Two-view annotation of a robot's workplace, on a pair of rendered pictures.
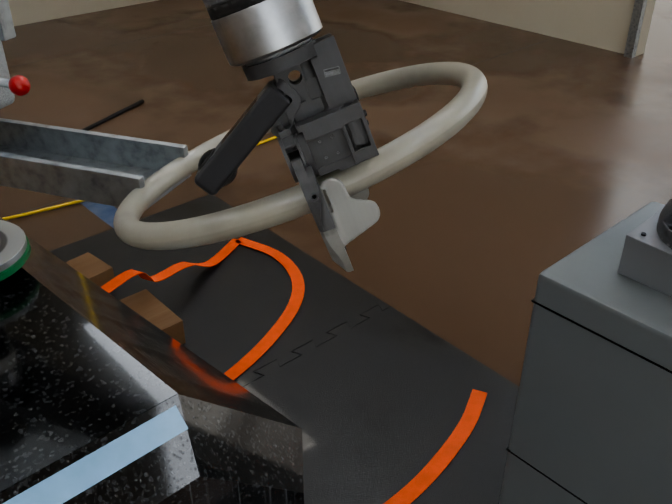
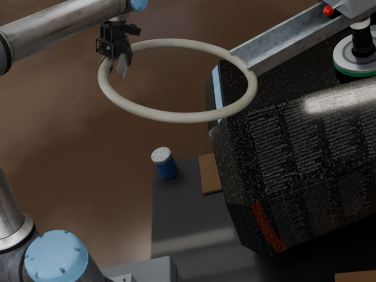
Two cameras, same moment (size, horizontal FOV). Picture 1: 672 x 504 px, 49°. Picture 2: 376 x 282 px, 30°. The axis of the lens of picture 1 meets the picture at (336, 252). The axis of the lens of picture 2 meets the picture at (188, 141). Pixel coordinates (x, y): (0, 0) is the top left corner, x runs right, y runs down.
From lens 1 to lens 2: 2.62 m
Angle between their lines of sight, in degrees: 99
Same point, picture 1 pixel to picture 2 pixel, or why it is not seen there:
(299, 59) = not seen: hidden behind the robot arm
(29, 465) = (225, 77)
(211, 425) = (224, 137)
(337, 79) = (101, 31)
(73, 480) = (217, 90)
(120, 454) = (218, 102)
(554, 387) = not seen: outside the picture
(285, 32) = not seen: hidden behind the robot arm
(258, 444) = (229, 169)
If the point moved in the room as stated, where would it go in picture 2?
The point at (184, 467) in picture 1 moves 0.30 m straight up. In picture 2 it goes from (211, 125) to (188, 64)
